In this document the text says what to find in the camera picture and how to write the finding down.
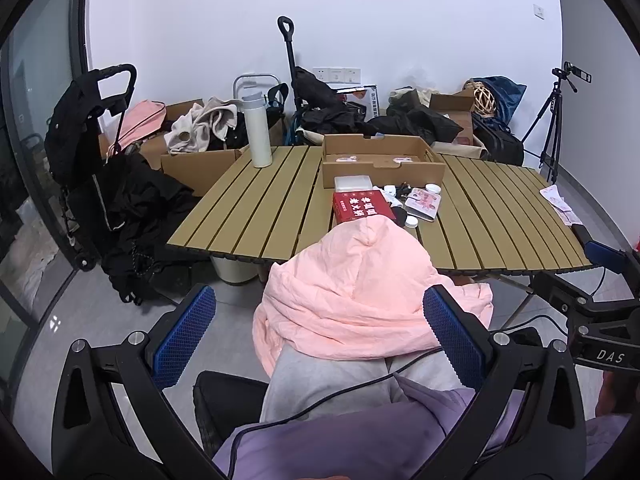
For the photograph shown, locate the black trolley handle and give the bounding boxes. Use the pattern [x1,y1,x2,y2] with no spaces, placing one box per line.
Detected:
[277,16,301,111]

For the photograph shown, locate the white wall sockets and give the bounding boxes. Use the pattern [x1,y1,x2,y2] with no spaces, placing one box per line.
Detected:
[312,66,361,85]

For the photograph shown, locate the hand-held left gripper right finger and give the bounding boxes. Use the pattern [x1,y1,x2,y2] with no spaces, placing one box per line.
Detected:
[422,284,587,480]

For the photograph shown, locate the red box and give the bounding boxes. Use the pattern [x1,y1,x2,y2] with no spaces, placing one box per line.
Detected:
[332,190,396,225]

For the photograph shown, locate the black tripod with camera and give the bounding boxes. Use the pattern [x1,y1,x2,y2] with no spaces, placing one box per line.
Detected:
[520,62,593,183]

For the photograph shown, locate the white metal chair frame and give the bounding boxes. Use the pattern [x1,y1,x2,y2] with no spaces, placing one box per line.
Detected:
[232,74,281,111]

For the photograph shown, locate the white thermos bottle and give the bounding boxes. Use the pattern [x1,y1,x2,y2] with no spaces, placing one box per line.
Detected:
[242,92,273,168]

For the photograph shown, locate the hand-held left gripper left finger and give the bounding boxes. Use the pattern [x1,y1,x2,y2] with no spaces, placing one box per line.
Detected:
[51,284,226,480]

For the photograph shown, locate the open cardboard box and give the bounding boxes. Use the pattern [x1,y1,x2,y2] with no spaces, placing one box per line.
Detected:
[160,146,250,197]

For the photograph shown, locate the teal bag with black strap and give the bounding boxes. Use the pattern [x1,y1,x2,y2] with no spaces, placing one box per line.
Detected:
[267,82,291,111]

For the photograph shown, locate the black cable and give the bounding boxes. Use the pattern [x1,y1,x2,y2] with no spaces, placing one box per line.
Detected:
[277,345,451,413]

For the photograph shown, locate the black folding cart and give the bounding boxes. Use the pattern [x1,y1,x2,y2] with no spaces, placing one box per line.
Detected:
[44,63,138,267]

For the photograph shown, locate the pink padded jacket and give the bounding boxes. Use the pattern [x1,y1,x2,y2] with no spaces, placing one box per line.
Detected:
[252,216,493,376]

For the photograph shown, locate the cardboard tray box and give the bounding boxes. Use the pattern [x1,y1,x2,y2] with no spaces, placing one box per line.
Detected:
[320,133,447,191]

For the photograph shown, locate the pile of banknotes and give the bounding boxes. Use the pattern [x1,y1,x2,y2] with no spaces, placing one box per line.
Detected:
[540,185,583,226]

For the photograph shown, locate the black coat pile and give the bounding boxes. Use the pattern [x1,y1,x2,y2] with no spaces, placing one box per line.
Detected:
[365,105,466,143]

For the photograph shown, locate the blue bag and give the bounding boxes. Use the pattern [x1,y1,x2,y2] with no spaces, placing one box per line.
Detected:
[472,76,527,126]

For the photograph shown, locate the cream canvas bag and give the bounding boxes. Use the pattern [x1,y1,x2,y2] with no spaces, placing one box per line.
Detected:
[430,140,488,161]

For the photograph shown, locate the white plastic box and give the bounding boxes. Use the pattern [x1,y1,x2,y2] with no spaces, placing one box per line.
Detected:
[334,175,373,193]

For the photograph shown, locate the black backpack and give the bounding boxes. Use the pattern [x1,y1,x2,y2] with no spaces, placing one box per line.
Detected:
[472,115,526,167]

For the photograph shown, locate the grey sweatpants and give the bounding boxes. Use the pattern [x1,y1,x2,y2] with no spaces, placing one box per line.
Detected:
[260,344,476,426]

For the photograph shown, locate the wicker basket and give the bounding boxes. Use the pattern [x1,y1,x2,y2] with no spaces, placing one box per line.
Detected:
[465,80,496,116]

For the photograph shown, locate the brown cardboard box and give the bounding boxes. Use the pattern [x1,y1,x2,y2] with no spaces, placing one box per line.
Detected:
[430,91,476,146]

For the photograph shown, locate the black jacket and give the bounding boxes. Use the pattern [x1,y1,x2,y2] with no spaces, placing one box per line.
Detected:
[290,66,368,133]

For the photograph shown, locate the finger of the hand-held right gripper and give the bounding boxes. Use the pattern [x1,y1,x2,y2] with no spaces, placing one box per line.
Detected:
[571,224,640,281]
[532,272,640,318]

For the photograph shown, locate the printed carton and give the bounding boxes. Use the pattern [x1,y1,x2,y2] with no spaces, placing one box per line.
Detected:
[337,84,381,121]

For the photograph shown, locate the tan slatted folding table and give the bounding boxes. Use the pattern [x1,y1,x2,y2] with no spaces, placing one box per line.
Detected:
[166,145,598,331]

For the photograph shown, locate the purple jacket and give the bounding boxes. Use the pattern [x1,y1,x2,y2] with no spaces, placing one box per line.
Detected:
[212,375,501,480]

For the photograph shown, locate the pink patterned wallet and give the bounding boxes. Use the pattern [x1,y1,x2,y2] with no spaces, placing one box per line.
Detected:
[404,187,443,222]

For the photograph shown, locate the beige clothes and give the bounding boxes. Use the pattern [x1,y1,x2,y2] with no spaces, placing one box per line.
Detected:
[164,99,246,156]

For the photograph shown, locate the pink backpack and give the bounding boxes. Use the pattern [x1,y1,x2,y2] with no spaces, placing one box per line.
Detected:
[107,101,167,156]

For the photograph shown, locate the person's right hand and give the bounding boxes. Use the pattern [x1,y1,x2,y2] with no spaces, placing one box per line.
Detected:
[597,372,640,417]

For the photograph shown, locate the white bin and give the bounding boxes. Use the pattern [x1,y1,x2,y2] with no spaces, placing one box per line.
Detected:
[210,255,268,286]

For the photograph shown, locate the person's right forearm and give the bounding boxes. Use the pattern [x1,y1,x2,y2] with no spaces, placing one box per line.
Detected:
[585,412,633,478]

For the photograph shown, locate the beige tote bag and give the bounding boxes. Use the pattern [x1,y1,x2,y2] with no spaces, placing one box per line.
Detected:
[390,86,433,108]

